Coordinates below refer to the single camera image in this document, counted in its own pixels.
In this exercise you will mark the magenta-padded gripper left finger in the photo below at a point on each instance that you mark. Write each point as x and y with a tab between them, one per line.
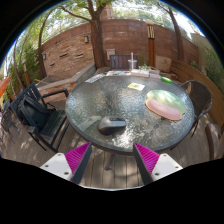
60	164

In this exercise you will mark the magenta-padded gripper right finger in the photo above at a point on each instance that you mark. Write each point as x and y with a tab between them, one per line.
160	165

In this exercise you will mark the grey black computer mouse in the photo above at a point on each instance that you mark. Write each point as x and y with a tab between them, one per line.
110	125

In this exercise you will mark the black slatted chair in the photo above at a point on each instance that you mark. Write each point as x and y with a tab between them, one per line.
55	125

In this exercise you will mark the black bag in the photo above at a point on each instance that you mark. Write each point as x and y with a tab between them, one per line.
33	113

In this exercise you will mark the dark wicker chair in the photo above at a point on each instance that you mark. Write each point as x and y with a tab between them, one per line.
198	96

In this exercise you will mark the yellow card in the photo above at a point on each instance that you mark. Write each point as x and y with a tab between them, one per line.
136	86

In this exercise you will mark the green tube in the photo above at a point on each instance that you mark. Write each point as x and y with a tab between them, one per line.
166	80

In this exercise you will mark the stone raised planter bed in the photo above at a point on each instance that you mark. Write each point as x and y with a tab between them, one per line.
80	78

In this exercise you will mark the small stack of books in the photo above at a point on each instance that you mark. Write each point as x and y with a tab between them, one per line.
155	74

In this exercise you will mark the white printed paper strip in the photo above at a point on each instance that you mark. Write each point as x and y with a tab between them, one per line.
95	78

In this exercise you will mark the open book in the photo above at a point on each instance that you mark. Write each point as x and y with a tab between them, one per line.
140	72

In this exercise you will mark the curved wooden bench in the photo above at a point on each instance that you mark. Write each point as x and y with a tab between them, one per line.
200	78

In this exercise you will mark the colourful magazine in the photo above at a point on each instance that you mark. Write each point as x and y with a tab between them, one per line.
118	73

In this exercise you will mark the beige stone slab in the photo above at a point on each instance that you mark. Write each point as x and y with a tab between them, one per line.
163	63

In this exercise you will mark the clear plastic cup with straw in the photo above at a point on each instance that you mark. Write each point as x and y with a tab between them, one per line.
132	64

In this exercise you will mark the thin curved tree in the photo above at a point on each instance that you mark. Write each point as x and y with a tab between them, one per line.
41	56

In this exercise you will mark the dark wooden slatted chair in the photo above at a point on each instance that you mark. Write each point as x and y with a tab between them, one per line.
119	61

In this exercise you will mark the large forked tree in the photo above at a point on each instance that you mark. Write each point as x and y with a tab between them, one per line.
97	43

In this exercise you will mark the slim leaning tree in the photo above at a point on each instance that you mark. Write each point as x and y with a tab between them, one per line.
178	36

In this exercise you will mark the wall lamp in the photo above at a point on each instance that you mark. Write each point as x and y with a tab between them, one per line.
86	39
44	56

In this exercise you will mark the wooden lamp post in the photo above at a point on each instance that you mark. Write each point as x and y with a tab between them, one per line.
151	46

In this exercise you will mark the white wall box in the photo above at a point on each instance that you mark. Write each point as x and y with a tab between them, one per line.
110	53

